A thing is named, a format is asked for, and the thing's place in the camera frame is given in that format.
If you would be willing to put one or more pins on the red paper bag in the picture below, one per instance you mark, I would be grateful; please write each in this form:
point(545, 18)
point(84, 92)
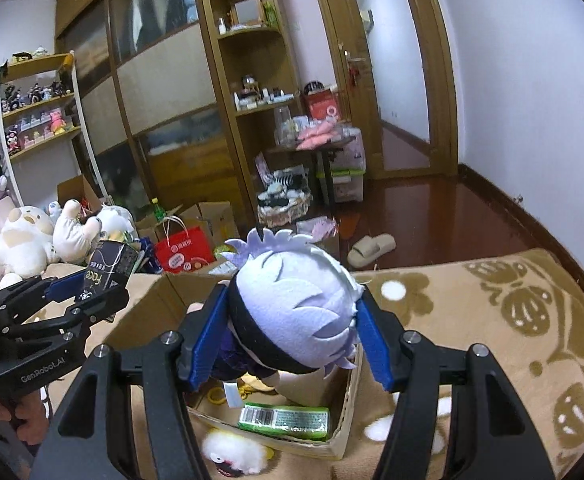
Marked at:
point(182, 252)

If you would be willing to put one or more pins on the wooden corner shelf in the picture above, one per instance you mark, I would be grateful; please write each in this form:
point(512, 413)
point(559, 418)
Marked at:
point(216, 60)

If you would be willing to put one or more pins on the wooden door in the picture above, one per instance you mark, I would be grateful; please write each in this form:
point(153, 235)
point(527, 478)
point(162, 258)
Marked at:
point(332, 35)

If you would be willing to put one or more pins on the white-haired plush doll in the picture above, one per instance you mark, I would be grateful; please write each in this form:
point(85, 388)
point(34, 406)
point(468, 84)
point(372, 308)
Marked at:
point(292, 300)

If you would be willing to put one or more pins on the wooden picture frame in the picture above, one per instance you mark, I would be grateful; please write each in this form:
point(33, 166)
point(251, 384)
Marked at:
point(246, 10)

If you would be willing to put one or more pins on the pink plush figure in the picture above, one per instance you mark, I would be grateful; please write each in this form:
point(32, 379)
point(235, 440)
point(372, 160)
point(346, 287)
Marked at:
point(58, 122)

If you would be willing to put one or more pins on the beige floral blanket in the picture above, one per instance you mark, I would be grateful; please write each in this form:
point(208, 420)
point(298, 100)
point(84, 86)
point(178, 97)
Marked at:
point(472, 320)

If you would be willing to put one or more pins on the green packet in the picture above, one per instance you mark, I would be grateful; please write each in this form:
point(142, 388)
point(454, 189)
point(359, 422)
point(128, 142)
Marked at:
point(292, 417)

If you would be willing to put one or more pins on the white fluffy plush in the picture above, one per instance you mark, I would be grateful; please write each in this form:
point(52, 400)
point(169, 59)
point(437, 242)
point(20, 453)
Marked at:
point(232, 450)

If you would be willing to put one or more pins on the black carton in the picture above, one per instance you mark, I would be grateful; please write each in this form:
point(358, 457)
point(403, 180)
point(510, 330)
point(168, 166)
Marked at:
point(114, 260)

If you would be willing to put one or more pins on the small dark table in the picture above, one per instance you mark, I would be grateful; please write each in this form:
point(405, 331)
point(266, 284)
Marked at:
point(322, 160)

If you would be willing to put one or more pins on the wooden wardrobe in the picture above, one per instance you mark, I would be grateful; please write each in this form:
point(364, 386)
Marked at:
point(162, 80)

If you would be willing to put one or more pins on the lace-trimmed basket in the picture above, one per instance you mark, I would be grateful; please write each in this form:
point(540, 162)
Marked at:
point(282, 215)

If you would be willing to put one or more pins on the beige slipper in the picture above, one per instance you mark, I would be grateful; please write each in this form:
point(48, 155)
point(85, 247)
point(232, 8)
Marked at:
point(372, 250)

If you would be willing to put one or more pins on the pink cloth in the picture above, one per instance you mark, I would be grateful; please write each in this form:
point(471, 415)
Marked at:
point(317, 135)

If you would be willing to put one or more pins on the brown cardboard box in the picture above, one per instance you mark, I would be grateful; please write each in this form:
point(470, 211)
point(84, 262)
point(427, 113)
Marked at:
point(217, 220)
point(72, 187)

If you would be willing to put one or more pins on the green bottle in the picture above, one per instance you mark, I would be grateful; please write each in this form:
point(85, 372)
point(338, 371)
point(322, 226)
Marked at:
point(158, 210)

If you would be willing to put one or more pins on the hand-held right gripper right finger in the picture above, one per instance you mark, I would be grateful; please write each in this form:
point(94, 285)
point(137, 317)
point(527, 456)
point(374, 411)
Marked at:
point(377, 345)

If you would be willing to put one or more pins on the clear plastic storage bin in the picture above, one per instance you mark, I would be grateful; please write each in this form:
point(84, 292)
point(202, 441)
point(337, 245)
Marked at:
point(347, 185)

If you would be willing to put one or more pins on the large white bear plush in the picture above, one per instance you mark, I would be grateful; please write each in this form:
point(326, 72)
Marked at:
point(22, 245)

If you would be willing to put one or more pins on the red box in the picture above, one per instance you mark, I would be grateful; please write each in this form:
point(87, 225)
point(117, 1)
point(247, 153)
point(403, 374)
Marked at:
point(324, 105)

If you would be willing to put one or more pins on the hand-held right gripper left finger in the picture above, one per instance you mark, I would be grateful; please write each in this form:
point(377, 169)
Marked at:
point(207, 345)

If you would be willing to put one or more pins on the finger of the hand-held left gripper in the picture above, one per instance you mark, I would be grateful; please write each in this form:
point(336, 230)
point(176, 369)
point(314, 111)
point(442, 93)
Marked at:
point(67, 282)
point(99, 305)

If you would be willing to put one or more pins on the white plush doll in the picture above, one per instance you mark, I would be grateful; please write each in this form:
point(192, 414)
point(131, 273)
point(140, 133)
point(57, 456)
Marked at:
point(74, 235)

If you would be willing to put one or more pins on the person's left hand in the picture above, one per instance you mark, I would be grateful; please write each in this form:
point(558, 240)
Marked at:
point(27, 415)

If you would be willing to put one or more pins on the pile of pink packets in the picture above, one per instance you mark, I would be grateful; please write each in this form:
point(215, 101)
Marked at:
point(317, 227)

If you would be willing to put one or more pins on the row of dark figurines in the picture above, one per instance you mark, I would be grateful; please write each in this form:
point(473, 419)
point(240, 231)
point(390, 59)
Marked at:
point(37, 94)

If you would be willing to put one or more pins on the white rack with yellow shelves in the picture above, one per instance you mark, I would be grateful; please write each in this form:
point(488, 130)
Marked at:
point(37, 67)

